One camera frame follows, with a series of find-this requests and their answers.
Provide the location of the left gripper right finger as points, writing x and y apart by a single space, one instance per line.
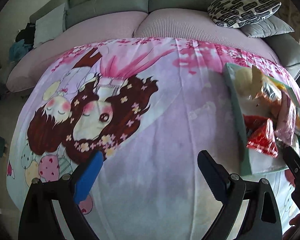
216 176

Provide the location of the teal shallow cardboard tray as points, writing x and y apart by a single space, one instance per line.
251 162

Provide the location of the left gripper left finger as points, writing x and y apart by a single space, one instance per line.
82 179

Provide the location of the person's right hand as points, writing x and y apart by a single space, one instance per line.
294 225

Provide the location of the pink cartoon print blanket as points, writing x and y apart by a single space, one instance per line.
149 105

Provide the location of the dark clothes pile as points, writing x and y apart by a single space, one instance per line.
24 42

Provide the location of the light grey sofa cushion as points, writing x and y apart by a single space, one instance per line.
50 26

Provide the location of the red snack bag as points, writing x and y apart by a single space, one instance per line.
260 135

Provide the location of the plain grey pillow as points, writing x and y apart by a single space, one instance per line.
271 26

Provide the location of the clear bag round pastry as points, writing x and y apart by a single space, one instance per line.
243 82

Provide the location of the black white patterned pillow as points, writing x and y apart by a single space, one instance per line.
238 13

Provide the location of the grey green sofa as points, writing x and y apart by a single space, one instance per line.
89 21

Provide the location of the orange beige snack packet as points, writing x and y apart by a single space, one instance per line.
263 89

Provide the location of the pink snack packet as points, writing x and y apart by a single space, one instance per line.
285 126

